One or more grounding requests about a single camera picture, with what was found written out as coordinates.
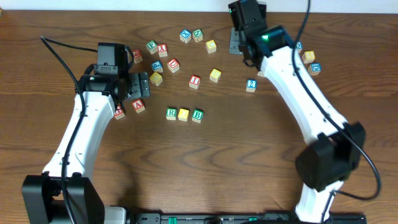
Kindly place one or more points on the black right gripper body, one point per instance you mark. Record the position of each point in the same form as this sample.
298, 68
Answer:
234, 43

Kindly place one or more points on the blue T block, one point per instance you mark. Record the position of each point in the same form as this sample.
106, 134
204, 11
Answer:
261, 74

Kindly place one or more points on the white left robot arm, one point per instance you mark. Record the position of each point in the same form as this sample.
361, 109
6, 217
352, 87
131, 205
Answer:
63, 192

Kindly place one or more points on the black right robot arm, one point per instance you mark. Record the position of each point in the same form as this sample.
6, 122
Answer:
334, 146

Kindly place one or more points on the blue D block far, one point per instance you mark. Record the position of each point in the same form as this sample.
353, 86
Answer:
298, 47

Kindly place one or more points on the red U block upper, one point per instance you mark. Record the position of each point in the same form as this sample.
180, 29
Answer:
173, 65

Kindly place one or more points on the green N block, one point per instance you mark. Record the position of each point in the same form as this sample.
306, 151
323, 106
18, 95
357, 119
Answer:
197, 35

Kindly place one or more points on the yellow G block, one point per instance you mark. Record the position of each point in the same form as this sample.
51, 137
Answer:
156, 79

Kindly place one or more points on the yellow block near I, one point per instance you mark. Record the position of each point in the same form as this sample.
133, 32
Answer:
215, 75

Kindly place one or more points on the red U block lower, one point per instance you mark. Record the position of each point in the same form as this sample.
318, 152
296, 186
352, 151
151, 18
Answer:
119, 113

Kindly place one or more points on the blue d block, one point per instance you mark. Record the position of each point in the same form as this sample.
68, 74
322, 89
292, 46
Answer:
314, 69
298, 47

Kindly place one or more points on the red block far left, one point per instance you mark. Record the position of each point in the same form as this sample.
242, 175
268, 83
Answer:
137, 56

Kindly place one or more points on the yellow O block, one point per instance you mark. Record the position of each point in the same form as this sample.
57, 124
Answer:
183, 114

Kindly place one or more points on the red Y block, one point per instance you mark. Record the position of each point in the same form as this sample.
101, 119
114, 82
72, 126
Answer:
162, 50

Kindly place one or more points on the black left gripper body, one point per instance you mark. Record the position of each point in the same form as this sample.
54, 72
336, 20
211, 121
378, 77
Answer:
140, 84

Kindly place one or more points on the red I block lower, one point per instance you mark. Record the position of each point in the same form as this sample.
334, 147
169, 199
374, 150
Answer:
194, 82

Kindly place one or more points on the blue D block right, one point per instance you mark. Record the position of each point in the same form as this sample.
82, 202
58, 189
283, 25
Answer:
314, 69

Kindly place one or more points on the green R block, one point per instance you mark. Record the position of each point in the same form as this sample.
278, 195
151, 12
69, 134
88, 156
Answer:
171, 114

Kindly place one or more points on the blue 2 block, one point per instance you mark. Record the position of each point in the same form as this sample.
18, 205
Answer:
251, 85

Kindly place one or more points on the red u block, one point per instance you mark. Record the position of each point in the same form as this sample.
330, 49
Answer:
119, 113
173, 65

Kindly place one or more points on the green B block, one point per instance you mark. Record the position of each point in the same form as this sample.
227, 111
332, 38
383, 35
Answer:
197, 116

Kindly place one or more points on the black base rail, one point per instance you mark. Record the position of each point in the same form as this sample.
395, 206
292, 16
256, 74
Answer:
156, 218

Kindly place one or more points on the blue X block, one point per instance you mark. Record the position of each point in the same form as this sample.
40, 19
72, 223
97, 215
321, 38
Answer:
185, 36

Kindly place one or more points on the blue P block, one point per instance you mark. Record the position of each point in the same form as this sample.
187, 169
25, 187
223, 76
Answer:
157, 66

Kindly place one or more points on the red A block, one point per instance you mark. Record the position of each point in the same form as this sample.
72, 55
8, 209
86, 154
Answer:
138, 105

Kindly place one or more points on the yellow block far centre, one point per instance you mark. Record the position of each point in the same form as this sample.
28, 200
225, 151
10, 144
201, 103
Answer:
211, 46

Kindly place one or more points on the yellow 8 block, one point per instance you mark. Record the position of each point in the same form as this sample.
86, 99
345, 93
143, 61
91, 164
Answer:
308, 57

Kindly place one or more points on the green F block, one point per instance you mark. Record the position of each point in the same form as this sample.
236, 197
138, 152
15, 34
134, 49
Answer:
152, 46

